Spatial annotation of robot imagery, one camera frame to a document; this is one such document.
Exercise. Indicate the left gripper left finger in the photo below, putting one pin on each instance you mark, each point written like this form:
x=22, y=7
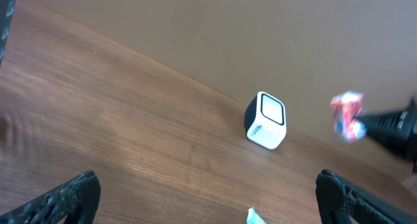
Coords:
x=75, y=202

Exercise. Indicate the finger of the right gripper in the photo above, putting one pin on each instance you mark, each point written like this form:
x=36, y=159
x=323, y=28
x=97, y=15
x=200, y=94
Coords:
x=395, y=131

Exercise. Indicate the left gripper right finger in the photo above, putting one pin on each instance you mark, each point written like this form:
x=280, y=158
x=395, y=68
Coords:
x=341, y=201

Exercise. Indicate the red white small box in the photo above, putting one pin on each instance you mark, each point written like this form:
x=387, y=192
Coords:
x=345, y=108

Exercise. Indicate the teal wet wipes pack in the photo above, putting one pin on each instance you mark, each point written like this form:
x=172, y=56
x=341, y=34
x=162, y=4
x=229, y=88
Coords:
x=253, y=217

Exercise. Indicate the white barcode scanner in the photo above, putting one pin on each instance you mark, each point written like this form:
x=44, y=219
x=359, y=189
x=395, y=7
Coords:
x=265, y=121

